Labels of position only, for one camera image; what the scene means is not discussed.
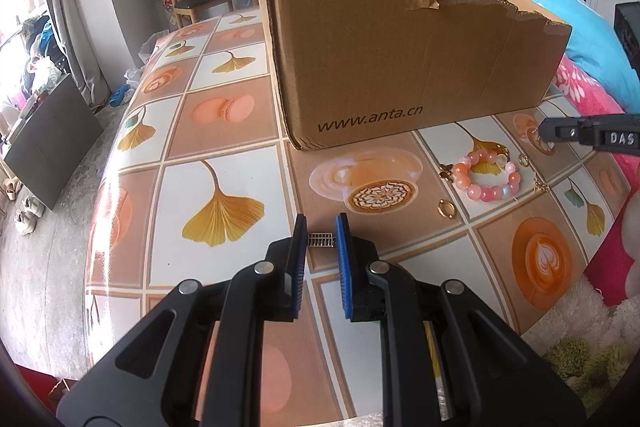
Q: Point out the dark cabinet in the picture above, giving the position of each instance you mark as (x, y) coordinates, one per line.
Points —
(55, 142)

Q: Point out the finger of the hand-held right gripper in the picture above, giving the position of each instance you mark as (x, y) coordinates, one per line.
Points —
(560, 131)

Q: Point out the green plush toy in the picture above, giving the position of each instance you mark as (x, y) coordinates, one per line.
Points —
(580, 367)

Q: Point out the grey curtain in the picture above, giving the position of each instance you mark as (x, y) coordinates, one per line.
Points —
(75, 7)

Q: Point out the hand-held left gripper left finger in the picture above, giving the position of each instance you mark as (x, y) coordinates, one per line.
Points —
(298, 267)

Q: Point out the white shoes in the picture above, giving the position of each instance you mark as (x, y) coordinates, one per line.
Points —
(27, 217)

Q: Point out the pile of clothes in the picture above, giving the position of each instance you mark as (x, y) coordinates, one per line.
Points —
(40, 57)

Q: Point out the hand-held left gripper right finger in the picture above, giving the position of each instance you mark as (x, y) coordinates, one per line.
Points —
(345, 267)

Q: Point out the blue slipper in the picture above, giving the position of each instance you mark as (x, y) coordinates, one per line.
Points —
(119, 97)

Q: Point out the brown cardboard box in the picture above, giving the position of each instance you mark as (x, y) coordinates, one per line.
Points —
(400, 57)

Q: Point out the white plastic bag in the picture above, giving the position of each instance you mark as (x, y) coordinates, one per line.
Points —
(142, 57)

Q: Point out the white fleece blanket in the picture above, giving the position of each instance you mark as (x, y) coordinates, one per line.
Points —
(570, 312)

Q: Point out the pink floral blanket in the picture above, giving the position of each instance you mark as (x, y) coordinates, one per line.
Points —
(590, 92)

